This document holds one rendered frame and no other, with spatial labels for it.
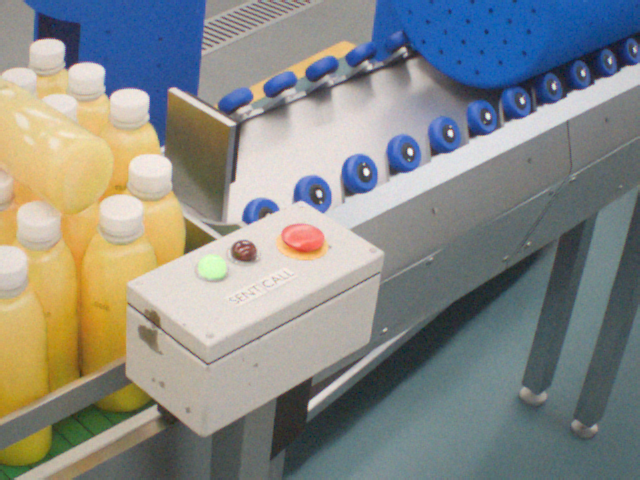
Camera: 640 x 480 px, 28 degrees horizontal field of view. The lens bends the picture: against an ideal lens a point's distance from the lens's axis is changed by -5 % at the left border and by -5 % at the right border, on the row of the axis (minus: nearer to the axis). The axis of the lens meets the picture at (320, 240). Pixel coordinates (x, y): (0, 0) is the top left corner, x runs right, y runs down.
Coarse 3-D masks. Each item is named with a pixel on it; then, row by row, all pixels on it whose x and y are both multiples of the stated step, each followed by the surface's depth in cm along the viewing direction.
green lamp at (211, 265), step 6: (204, 258) 106; (210, 258) 106; (216, 258) 107; (222, 258) 107; (198, 264) 107; (204, 264) 106; (210, 264) 106; (216, 264) 106; (222, 264) 106; (204, 270) 106; (210, 270) 106; (216, 270) 106; (222, 270) 106
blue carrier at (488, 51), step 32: (416, 0) 172; (448, 0) 168; (480, 0) 164; (512, 0) 161; (544, 0) 157; (576, 0) 159; (608, 0) 165; (416, 32) 174; (448, 32) 170; (480, 32) 166; (512, 32) 162; (544, 32) 159; (576, 32) 163; (608, 32) 171; (448, 64) 172; (480, 64) 168; (512, 64) 164; (544, 64) 163
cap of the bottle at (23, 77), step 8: (8, 72) 130; (16, 72) 130; (24, 72) 130; (32, 72) 130; (8, 80) 129; (16, 80) 129; (24, 80) 129; (32, 80) 129; (24, 88) 128; (32, 88) 129
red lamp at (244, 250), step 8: (240, 240) 109; (248, 240) 109; (232, 248) 108; (240, 248) 108; (248, 248) 108; (256, 248) 109; (232, 256) 109; (240, 256) 108; (248, 256) 108; (256, 256) 109
